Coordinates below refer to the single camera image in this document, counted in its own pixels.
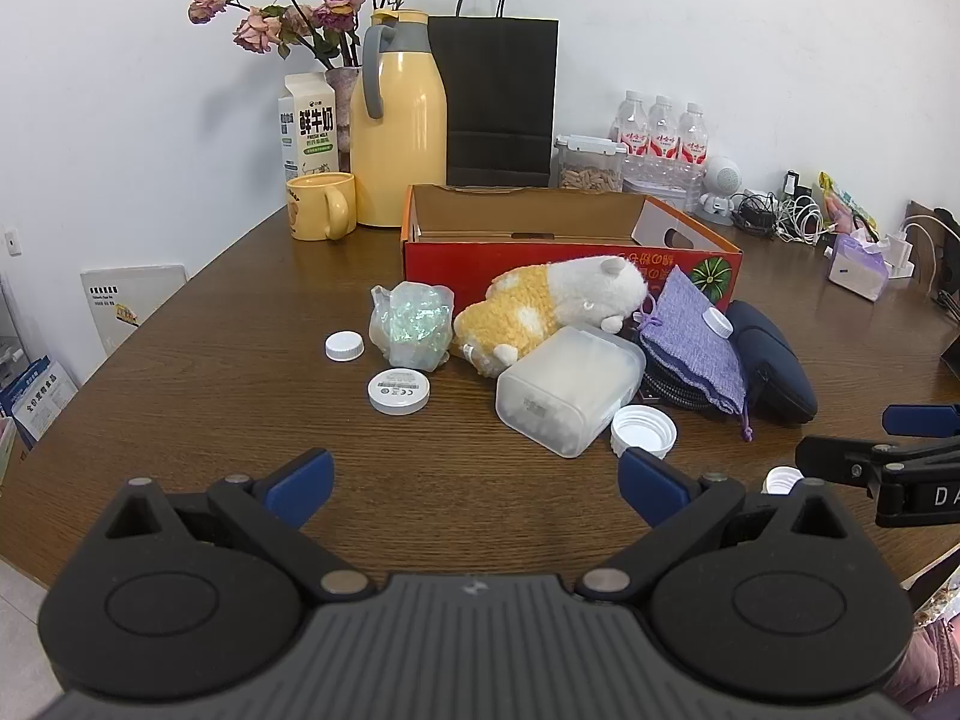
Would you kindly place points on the red orange cardboard box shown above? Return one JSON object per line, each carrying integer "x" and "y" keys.
{"x": 525, "y": 256}

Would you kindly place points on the person's pink clothing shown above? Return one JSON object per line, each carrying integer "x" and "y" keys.
{"x": 934, "y": 645}

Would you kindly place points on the clear container of seeds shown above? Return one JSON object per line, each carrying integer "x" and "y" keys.
{"x": 589, "y": 169}

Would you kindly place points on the yellow thermos jug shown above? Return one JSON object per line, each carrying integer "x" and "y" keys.
{"x": 397, "y": 127}

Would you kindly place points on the small white bottle cap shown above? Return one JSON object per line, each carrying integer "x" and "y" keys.
{"x": 718, "y": 323}
{"x": 345, "y": 346}

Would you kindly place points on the yellow white plush hamster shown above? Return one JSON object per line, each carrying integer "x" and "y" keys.
{"x": 555, "y": 292}

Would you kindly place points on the speckled pink vase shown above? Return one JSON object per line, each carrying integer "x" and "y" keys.
{"x": 345, "y": 112}

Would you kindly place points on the purple tissue pack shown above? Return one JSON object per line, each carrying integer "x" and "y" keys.
{"x": 855, "y": 266}

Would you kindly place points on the colourful snack packet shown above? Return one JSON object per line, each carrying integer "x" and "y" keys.
{"x": 844, "y": 206}

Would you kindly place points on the white board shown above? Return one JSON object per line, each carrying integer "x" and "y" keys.
{"x": 131, "y": 307}

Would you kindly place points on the large white jar lid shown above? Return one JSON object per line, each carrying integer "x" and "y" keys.
{"x": 643, "y": 431}

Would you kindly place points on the water bottle red label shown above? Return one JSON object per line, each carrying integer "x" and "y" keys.
{"x": 632, "y": 131}
{"x": 663, "y": 136}
{"x": 692, "y": 141}

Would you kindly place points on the brown wooden stand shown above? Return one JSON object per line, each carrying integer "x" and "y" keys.
{"x": 934, "y": 236}

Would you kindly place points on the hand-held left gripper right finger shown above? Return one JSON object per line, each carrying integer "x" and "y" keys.
{"x": 652, "y": 484}

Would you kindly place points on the clear plastic bag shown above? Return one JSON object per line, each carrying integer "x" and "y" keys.
{"x": 411, "y": 322}

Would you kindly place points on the white milk carton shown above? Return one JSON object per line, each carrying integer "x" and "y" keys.
{"x": 307, "y": 127}

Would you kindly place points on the navy blue zip case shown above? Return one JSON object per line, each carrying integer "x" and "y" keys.
{"x": 780, "y": 375}

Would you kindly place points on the white ribbed bottle cap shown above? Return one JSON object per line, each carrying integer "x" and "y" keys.
{"x": 780, "y": 478}

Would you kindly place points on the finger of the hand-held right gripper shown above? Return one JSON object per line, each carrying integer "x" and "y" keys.
{"x": 922, "y": 420}
{"x": 840, "y": 459}

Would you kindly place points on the blue white boxes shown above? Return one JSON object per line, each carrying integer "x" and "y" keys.
{"x": 37, "y": 401}

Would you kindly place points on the white round disc device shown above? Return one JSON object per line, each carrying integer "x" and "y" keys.
{"x": 397, "y": 391}

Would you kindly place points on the translucent plastic container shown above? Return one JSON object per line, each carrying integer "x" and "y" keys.
{"x": 562, "y": 390}

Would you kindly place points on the white wall socket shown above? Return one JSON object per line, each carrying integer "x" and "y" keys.
{"x": 10, "y": 241}

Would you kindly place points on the black power adapter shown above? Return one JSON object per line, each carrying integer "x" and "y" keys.
{"x": 795, "y": 186}

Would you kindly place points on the black striped zip pouch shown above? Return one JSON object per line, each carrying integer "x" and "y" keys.
{"x": 675, "y": 394}

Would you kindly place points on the black paper bag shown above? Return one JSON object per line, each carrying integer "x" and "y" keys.
{"x": 495, "y": 90}

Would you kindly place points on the yellow mug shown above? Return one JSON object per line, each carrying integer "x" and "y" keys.
{"x": 315, "y": 206}

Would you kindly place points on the white robot figurine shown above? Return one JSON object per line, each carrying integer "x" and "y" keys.
{"x": 724, "y": 176}

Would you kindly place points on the white charger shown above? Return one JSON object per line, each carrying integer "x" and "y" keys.
{"x": 898, "y": 251}

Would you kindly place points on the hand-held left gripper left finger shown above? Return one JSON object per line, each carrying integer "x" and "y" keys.
{"x": 304, "y": 484}

